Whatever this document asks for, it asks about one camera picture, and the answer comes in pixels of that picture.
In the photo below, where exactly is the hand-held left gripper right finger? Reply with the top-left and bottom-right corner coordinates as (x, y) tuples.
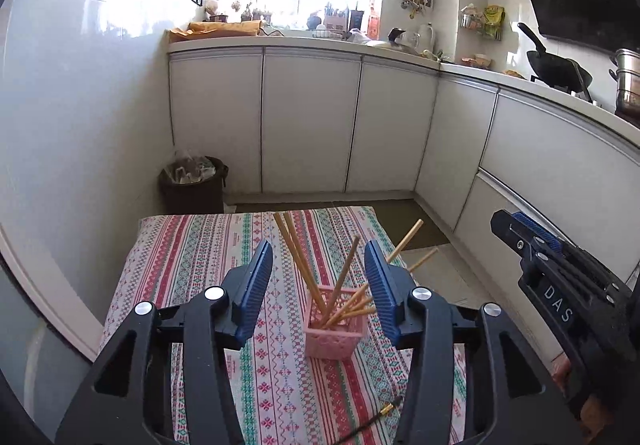
(363, 240), (583, 445)

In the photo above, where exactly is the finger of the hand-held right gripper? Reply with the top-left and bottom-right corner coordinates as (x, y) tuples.
(490, 209), (631, 296)

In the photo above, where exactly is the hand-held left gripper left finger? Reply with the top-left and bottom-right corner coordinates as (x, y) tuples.
(55, 239), (275, 445)

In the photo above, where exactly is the bundle of wooden chopsticks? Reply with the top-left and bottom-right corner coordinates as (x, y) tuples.
(272, 211), (440, 328)

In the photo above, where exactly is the pink plastic chopstick holder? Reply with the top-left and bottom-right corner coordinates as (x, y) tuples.
(303, 287), (368, 360)

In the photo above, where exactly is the dark gold-tipped chopstick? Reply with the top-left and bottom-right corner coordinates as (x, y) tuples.
(345, 397), (401, 443)

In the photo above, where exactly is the person's right hand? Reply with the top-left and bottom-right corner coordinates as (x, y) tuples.
(553, 356), (572, 389)

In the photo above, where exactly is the white cabinet drawer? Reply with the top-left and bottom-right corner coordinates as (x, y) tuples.
(452, 170), (640, 286)
(477, 90), (640, 246)

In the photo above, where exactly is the striped patterned tablecloth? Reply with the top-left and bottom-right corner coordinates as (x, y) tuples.
(102, 206), (468, 445)

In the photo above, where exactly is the olive brown floor mat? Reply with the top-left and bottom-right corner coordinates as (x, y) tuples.
(235, 202), (451, 251)

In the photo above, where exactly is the narrow white cabinet door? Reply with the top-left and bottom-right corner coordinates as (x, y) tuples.
(414, 75), (499, 231)

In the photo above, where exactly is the dark brown trash bin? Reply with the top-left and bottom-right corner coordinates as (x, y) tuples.
(159, 150), (229, 214)

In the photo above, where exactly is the black wok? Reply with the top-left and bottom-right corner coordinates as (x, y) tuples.
(517, 22), (593, 93)

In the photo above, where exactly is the steel steamer pot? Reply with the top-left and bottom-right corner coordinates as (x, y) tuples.
(608, 49), (640, 113)

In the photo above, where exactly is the yellow green snack bag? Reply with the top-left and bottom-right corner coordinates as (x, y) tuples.
(481, 6), (506, 38)

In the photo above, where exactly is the white kitchen countertop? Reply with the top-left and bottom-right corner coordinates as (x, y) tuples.
(167, 34), (640, 146)

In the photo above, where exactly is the yellow paper bag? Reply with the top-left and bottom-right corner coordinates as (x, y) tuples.
(169, 20), (265, 43)

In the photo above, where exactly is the counter utensil caddy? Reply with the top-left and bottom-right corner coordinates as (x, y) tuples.
(324, 2), (348, 32)

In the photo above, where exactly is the row of small potted plants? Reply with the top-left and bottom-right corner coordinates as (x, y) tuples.
(205, 0), (273, 23)

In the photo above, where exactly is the wall spice rack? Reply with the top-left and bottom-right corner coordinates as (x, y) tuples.
(460, 4), (506, 42)

